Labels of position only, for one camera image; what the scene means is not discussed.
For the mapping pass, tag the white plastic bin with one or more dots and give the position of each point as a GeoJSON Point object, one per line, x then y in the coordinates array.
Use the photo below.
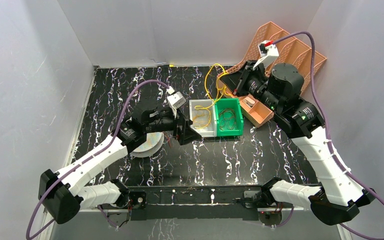
{"type": "Point", "coordinates": [203, 115]}

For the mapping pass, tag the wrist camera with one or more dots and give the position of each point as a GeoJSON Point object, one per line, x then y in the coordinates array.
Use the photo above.
{"type": "Point", "coordinates": [175, 100]}
{"type": "Point", "coordinates": [268, 54]}

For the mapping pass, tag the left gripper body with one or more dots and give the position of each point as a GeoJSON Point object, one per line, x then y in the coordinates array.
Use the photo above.
{"type": "Point", "coordinates": [181, 129]}

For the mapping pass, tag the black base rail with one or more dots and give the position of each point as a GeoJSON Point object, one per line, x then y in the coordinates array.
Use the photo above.
{"type": "Point", "coordinates": [200, 202]}

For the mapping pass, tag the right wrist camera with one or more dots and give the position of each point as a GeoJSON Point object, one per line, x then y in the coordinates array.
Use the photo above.
{"type": "Point", "coordinates": [268, 54]}

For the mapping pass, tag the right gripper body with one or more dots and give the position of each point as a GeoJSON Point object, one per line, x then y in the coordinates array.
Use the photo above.
{"type": "Point", "coordinates": [257, 88]}

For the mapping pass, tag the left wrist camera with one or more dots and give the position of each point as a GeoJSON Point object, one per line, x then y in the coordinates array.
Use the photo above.
{"type": "Point", "coordinates": [175, 100]}

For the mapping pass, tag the white perforated cable spool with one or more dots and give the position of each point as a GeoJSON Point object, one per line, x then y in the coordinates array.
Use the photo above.
{"type": "Point", "coordinates": [154, 142]}

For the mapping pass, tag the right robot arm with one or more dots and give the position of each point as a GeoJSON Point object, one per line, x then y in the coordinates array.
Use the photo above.
{"type": "Point", "coordinates": [337, 198]}

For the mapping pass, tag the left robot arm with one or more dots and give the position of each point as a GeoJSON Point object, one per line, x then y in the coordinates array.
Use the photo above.
{"type": "Point", "coordinates": [65, 192]}

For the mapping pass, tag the green plastic bin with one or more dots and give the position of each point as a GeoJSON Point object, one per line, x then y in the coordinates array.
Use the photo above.
{"type": "Point", "coordinates": [229, 118]}

